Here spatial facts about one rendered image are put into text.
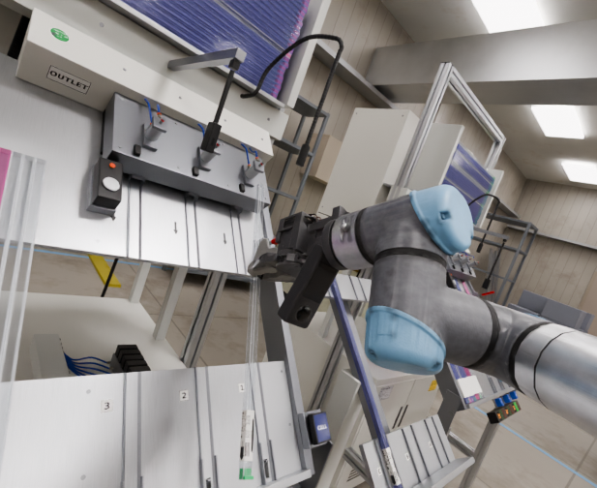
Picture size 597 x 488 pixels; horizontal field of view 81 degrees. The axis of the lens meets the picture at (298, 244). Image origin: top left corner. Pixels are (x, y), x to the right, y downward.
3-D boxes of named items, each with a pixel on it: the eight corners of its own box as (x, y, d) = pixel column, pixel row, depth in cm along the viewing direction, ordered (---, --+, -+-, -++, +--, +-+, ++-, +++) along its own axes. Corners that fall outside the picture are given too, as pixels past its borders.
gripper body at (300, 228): (310, 237, 60) (367, 221, 51) (302, 286, 56) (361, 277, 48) (275, 219, 55) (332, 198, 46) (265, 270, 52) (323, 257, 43)
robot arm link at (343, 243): (388, 274, 44) (347, 251, 40) (360, 278, 48) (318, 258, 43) (391, 222, 47) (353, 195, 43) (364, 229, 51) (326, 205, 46)
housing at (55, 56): (240, 186, 93) (274, 156, 85) (7, 102, 59) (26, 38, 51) (236, 162, 97) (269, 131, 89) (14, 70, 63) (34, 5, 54)
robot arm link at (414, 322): (496, 385, 31) (492, 273, 36) (386, 353, 29) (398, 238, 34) (437, 385, 38) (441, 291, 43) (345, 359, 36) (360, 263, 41)
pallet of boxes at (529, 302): (545, 392, 448) (582, 311, 436) (483, 358, 507) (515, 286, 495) (563, 384, 526) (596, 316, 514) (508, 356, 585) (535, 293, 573)
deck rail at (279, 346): (291, 474, 66) (315, 473, 63) (284, 477, 65) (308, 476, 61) (246, 174, 96) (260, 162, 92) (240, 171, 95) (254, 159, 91)
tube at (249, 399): (247, 479, 45) (252, 479, 44) (237, 479, 44) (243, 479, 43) (261, 189, 73) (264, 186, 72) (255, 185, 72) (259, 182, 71)
